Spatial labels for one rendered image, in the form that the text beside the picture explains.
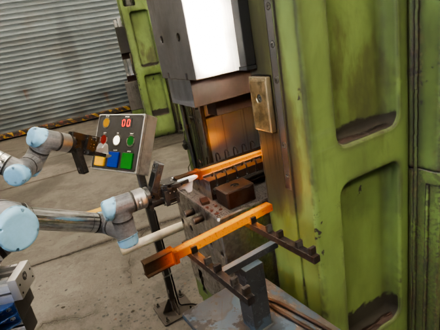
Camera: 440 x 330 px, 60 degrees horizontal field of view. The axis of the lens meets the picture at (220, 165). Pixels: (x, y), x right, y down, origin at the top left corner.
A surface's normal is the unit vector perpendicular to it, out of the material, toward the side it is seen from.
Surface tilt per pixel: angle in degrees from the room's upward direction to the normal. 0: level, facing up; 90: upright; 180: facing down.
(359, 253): 90
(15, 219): 88
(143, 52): 89
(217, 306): 0
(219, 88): 90
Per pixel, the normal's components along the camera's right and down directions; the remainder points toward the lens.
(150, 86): 0.25, 0.29
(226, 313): -0.17, -0.93
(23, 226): 0.82, 0.03
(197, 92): 0.49, 0.22
